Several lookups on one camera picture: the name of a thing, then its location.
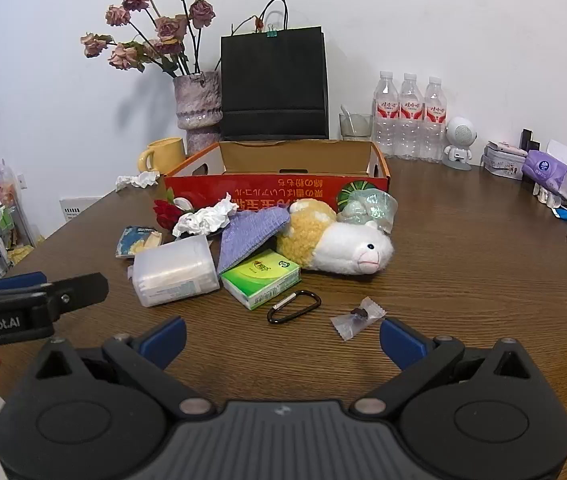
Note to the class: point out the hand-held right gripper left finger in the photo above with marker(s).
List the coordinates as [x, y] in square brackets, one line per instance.
[166, 341]

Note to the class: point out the blue yellow snack packet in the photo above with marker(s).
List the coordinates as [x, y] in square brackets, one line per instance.
[136, 242]

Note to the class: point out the clear drinking glass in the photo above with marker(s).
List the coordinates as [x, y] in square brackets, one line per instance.
[358, 127]

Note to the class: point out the mottled purple ceramic vase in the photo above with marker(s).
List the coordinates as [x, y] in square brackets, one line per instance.
[198, 105]

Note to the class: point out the yellow mug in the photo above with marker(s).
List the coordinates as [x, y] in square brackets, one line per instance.
[168, 155]

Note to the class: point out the white robot figure speaker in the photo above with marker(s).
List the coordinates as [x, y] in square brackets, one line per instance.
[460, 132]

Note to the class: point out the clear dark candy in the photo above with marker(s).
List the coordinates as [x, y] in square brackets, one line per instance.
[356, 316]

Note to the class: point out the white wall outlet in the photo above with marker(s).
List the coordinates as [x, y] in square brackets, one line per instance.
[22, 180]

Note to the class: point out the white wall vent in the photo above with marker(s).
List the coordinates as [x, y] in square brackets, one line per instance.
[80, 208]

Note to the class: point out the black carabiner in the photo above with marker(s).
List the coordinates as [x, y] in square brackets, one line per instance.
[284, 303]

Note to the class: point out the green tissue pack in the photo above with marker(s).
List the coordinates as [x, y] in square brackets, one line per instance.
[258, 280]

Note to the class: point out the purple wet wipes pack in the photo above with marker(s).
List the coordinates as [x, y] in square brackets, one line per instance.
[546, 167]

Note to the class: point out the small crumpled white tissue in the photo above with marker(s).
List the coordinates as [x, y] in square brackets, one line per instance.
[138, 179]

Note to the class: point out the dried pink rose bouquet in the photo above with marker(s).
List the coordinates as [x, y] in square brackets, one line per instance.
[168, 27]

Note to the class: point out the printed grey tin box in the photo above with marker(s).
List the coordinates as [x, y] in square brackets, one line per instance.
[503, 165]

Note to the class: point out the white spoon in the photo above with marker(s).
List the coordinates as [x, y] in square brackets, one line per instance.
[347, 115]

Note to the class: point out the black rectangular object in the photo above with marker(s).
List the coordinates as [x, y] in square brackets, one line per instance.
[527, 137]

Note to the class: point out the red orange cardboard box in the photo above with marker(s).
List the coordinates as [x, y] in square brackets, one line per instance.
[263, 192]

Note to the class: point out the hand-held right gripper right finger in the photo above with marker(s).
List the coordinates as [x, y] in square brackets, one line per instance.
[401, 342]

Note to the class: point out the large white tissue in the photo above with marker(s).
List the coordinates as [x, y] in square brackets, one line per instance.
[203, 220]

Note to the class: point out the white yellow plush hamster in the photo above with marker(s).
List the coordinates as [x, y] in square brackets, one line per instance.
[343, 250]

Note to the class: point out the red artificial rose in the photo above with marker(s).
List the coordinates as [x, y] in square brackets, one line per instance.
[166, 212]

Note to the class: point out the iridescent plastic bag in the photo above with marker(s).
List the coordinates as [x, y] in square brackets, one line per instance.
[368, 210]

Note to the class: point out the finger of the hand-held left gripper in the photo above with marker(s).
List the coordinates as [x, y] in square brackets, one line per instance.
[19, 280]
[78, 290]

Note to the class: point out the black paper bag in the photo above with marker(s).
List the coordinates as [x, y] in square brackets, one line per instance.
[273, 85]

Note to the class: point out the small white bottles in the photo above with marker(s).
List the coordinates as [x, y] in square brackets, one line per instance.
[546, 195]

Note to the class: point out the clear cotton swab container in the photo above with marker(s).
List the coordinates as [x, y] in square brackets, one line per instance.
[173, 270]

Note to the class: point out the purple cloth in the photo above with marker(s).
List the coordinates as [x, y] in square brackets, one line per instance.
[251, 235]

